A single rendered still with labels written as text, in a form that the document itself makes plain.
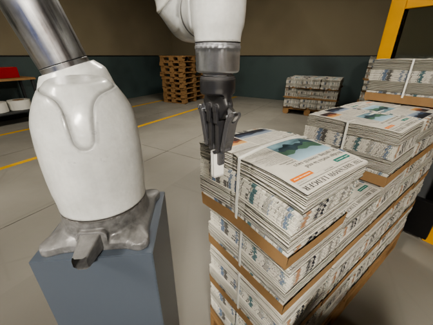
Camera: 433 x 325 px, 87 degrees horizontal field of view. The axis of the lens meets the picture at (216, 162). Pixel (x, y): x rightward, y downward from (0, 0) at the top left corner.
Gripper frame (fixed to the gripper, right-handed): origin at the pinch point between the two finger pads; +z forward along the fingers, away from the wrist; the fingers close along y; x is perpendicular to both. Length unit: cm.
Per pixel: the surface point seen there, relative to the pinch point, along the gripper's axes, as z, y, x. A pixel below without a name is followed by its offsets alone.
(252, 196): 8.9, -6.5, -6.3
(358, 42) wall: -55, 268, -660
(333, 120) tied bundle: 2, 7, -68
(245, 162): 0.9, -2.6, -6.9
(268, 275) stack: 35.3, -11.7, -10.3
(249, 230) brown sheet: 19.7, -6.6, -6.0
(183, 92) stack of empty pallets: 74, 567, -311
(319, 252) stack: 29.7, -18.4, -24.6
